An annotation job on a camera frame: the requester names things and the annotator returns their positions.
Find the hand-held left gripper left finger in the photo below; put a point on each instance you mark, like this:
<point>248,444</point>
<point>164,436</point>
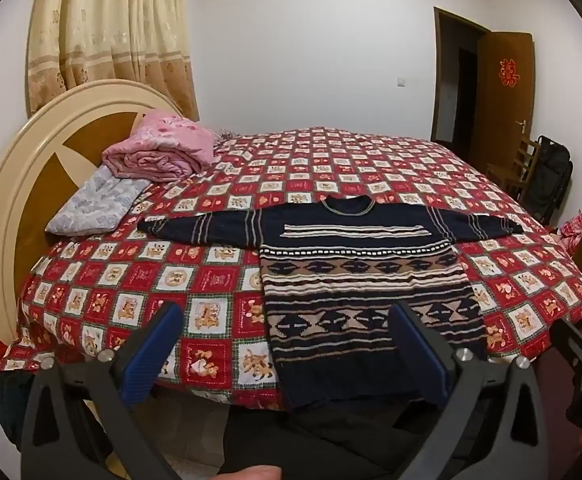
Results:
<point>157,355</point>

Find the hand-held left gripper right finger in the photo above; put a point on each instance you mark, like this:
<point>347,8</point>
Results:
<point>416,347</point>

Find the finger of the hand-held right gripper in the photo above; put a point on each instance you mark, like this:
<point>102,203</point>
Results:
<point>573,342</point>

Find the navy patterned knit sweater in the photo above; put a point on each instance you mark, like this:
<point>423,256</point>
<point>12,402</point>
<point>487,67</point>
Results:
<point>361,285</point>

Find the person's left hand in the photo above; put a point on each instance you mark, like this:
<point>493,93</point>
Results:
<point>253,474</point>

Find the red checkered printed blanket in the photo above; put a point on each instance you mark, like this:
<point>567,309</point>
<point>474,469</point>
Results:
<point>211,270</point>

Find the red checked bag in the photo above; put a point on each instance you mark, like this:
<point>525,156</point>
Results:
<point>573,232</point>

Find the black bag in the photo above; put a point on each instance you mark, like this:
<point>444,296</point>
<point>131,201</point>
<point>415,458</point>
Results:
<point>551,180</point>

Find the pale floral pillow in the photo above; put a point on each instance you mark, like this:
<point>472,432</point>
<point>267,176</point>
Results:
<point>96,202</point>

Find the wooden chair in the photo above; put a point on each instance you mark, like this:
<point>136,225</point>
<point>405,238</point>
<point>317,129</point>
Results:
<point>518,170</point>

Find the pink folded quilt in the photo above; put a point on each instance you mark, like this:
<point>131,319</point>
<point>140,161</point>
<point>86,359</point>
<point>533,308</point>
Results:
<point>163,152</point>

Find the cream wooden bed headboard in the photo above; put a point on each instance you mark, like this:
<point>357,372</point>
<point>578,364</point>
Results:
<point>16,185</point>

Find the brown wooden door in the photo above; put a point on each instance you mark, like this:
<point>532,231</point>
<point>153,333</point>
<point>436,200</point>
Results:
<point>503,120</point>

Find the red paper door decoration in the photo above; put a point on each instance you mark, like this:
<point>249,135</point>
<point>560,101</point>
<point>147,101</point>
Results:
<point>508,72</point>

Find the beige patterned curtain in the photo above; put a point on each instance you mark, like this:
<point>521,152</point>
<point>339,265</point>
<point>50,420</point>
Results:
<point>111,35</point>

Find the dark door frame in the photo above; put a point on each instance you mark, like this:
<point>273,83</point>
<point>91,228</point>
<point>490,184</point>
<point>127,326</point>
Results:
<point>436,75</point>

